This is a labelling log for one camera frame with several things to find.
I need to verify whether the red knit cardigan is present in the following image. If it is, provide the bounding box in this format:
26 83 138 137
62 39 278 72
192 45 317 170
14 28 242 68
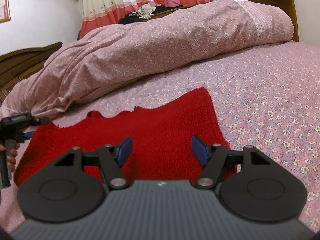
14 88 228 185

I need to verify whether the pink floral duvet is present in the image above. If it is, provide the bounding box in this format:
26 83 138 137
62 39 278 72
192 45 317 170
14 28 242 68
0 0 295 119

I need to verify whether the pink floral bed sheet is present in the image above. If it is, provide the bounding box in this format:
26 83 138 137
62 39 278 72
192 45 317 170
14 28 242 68
0 39 320 234

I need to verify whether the dark clothes pile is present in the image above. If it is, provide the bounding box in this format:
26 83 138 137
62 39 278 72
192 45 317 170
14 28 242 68
118 4 182 25

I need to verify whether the wooden dresser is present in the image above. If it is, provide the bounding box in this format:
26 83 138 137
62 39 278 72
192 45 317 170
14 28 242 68
139 0 295 51

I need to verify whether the gold framed portrait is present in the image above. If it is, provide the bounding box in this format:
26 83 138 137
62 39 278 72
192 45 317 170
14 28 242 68
0 0 11 23

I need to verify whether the dark wooden headboard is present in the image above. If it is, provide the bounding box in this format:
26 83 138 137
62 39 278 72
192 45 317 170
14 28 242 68
0 42 63 103

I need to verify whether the person's left hand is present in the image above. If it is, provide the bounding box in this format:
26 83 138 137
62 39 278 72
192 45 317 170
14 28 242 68
7 144 20 172

